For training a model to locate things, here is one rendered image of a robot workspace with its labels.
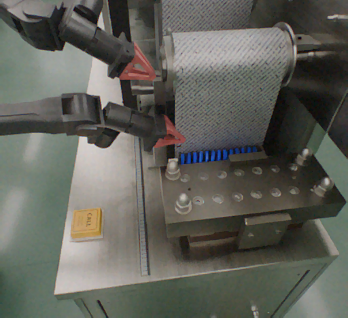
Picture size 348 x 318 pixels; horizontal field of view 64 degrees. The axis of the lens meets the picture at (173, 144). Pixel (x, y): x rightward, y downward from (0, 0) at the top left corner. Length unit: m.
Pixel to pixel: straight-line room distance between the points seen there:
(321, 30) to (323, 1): 0.06
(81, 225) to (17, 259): 1.18
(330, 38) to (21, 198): 1.95
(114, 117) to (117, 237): 0.31
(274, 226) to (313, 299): 1.13
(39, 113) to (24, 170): 1.76
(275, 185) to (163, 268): 0.32
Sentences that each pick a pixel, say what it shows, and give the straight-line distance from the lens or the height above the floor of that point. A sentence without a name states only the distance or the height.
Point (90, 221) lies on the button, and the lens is 0.75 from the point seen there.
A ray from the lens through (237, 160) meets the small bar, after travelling 0.70.
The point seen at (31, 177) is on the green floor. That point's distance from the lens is 2.25.
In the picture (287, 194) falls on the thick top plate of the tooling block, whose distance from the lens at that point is 0.69.
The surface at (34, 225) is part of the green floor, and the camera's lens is 1.98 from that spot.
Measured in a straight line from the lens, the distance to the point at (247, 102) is 0.66.
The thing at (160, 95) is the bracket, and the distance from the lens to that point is 0.69.
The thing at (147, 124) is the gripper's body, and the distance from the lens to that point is 0.62.
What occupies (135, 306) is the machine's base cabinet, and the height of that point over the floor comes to 0.74.
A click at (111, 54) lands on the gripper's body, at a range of 0.59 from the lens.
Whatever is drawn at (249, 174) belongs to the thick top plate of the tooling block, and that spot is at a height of 1.03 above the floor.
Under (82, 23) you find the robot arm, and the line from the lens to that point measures 0.58.
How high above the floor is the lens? 1.54
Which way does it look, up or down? 43 degrees down
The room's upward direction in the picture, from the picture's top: straight up
